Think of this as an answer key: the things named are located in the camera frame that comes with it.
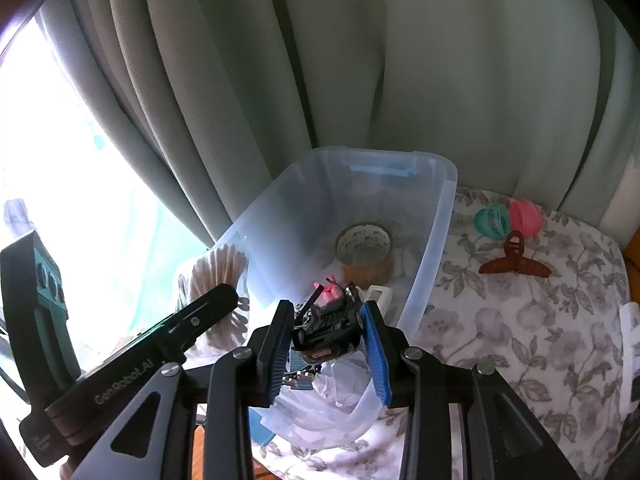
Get pink hair roller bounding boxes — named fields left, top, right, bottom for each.
left=312, top=282, right=346, bottom=307

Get grey floral blanket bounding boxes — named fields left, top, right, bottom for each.
left=250, top=185, right=631, bottom=480

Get white ruffled paper cups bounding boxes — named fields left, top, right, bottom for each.
left=175, top=244, right=251, bottom=361

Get brown tape roll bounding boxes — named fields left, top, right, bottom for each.
left=334, top=223, right=396, bottom=286

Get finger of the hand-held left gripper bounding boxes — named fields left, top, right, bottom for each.
left=132, top=283, right=240, bottom=367

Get clear plastic storage container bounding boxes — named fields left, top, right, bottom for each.
left=207, top=146, right=458, bottom=461

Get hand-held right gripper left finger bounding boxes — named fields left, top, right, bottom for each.
left=70, top=299, right=296, bottom=480

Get green curtain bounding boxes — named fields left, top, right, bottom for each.
left=37, top=0, right=640, bottom=281

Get crumpled white paper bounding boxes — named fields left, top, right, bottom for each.
left=277, top=360, right=383, bottom=446

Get teal hair tie stack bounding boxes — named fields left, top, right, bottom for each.
left=473, top=203, right=512, bottom=239

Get black studded headband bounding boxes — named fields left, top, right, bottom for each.
left=282, top=275, right=368, bottom=391

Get pink hair tie stack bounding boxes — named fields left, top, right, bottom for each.
left=507, top=199, right=543, bottom=237

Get brown hair claw clip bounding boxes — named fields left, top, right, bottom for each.
left=478, top=230, right=553, bottom=278

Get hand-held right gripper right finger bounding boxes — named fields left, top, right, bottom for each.
left=361, top=300, right=581, bottom=480

